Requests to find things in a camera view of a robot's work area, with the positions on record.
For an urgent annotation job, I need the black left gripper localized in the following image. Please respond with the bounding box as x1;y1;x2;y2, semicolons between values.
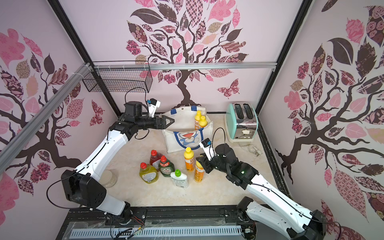
135;115;175;130

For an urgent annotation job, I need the red liquid soap bottle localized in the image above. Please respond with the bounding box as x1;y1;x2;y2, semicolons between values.
150;150;163;171

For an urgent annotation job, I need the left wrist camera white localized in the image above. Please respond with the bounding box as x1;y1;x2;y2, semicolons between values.
147;98;161;118

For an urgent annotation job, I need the white canvas shopping bag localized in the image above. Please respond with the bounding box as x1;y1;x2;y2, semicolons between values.
163;106;214;154

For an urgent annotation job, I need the yellow-green soap bottle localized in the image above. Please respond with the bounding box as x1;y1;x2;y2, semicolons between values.
139;162;159;184

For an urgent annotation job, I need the round beige lid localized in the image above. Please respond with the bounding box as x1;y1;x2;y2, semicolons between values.
99;170;118;189

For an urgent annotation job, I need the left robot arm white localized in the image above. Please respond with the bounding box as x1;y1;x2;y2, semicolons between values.
61;115;175;221

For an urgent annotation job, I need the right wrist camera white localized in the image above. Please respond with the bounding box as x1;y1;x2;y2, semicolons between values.
199;138;215;161

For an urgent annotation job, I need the orange dish soap bottle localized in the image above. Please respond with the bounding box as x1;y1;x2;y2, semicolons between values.
184;147;195;172
195;111;202;130
194;161;205;183
199;116;208;129

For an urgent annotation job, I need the aluminium rail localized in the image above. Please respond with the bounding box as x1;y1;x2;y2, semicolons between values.
94;62;277;71
1;63;91;173

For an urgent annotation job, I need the black base frame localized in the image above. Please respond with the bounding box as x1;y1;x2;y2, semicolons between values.
56;205;257;240

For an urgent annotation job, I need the aluminium rail back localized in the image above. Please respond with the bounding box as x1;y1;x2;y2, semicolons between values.
94;62;277;71

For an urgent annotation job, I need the white bottle green cap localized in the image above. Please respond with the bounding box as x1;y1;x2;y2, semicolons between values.
171;169;189;189

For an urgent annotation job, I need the mint chrome toaster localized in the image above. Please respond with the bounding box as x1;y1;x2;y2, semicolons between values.
225;102;259;143

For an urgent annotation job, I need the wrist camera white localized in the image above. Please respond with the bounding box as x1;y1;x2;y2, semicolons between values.
147;98;161;118
199;138;215;161

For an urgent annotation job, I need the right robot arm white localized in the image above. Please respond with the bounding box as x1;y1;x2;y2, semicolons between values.
197;139;327;240

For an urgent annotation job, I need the aluminium rail left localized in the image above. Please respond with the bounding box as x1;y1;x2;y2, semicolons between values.
1;63;91;173

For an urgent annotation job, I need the black wire mesh basket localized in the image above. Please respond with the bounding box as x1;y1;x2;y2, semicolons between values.
83;60;153;93

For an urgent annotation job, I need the white toaster power cable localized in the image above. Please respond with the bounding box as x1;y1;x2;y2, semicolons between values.
238;140;263;157

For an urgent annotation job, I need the dark green soap bottle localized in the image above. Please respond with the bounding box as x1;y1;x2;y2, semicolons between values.
159;156;176;177

